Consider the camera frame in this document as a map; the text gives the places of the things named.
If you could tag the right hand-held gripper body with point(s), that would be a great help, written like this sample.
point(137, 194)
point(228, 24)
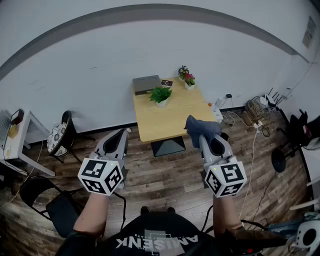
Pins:
point(225, 180)

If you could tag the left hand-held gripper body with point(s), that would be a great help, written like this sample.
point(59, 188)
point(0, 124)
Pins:
point(100, 175)

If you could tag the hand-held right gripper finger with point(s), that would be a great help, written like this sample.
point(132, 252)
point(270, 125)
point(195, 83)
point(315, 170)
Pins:
point(228, 150)
point(205, 150)

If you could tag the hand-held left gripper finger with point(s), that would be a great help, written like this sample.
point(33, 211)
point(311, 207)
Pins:
point(125, 145)
point(101, 145)

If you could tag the dark blue cloth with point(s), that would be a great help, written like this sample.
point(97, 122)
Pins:
point(200, 127)

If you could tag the green plant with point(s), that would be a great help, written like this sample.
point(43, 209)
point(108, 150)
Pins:
point(160, 94)

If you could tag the person's left forearm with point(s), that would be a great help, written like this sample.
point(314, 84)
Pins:
point(92, 215)

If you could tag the person's right forearm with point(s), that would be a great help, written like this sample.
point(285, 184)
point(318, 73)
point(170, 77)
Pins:
point(225, 215)

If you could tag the colourful flower pot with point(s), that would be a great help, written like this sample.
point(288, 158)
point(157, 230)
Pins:
point(183, 71)
point(190, 78)

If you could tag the white box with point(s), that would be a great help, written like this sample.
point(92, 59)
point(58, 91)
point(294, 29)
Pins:
point(218, 115)

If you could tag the black table base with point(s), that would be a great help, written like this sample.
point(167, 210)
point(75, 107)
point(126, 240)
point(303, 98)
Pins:
point(167, 147)

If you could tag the white power strip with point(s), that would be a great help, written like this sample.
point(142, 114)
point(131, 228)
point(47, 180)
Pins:
point(257, 124)

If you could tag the patterned round seat cushion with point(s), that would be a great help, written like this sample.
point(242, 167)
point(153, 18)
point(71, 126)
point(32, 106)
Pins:
point(56, 137)

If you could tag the clear bottle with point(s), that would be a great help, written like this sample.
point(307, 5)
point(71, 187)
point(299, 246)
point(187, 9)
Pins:
point(218, 103)

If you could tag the black round stand base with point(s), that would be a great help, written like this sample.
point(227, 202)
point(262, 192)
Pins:
point(278, 160)

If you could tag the black folding chair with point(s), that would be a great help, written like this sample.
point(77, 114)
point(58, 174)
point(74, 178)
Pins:
point(62, 212)

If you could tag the person's left black shoe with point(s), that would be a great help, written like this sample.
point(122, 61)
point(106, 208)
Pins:
point(145, 210)

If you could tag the person's black shoe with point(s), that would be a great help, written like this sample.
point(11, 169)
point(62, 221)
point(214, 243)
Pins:
point(145, 210)
point(170, 210)

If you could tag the small white device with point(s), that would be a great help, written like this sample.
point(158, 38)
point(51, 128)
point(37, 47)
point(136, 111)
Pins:
point(262, 100)

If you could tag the person's right black shoe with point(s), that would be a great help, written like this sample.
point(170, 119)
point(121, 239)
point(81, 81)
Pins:
point(170, 210)

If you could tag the grey flat box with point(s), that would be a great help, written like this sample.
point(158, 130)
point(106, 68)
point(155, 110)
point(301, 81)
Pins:
point(146, 83)

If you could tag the white router with black antennas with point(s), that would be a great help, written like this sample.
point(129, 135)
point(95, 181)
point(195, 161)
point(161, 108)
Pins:
point(271, 100)

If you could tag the white desk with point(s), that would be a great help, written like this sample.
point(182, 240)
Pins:
point(21, 140)

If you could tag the person's black printed t-shirt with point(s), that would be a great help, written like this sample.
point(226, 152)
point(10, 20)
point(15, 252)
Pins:
point(155, 240)

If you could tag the small dark box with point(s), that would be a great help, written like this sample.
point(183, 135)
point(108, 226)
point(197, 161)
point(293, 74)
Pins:
point(17, 117)

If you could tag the yellow object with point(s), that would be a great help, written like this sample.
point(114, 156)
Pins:
point(12, 131)

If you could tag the small yellowish disc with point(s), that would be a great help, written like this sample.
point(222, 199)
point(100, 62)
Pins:
point(8, 152)

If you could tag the grey laptop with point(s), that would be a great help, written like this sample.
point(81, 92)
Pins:
point(4, 127)

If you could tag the white round device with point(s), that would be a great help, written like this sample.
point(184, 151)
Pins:
point(307, 235)

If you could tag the black wall plug adapter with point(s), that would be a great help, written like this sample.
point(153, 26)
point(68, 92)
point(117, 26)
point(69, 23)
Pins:
point(229, 95)

